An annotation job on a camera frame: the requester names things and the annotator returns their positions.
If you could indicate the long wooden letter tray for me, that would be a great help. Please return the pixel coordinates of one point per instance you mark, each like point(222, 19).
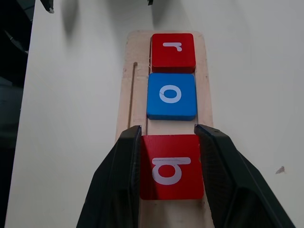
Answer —
point(139, 99)

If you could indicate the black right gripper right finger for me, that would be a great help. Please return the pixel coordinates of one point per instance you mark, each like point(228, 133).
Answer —
point(228, 180)

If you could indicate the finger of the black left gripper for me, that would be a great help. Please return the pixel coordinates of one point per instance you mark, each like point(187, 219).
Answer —
point(150, 2)
point(48, 6)

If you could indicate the red letter r block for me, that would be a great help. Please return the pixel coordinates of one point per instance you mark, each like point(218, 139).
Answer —
point(173, 57)

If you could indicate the blue letter o block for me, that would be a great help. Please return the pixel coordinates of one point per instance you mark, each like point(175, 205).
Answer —
point(171, 80)

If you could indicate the red letter b block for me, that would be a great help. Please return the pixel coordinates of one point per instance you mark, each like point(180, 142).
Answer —
point(171, 147)

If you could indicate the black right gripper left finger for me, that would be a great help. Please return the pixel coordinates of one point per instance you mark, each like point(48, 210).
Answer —
point(114, 180)

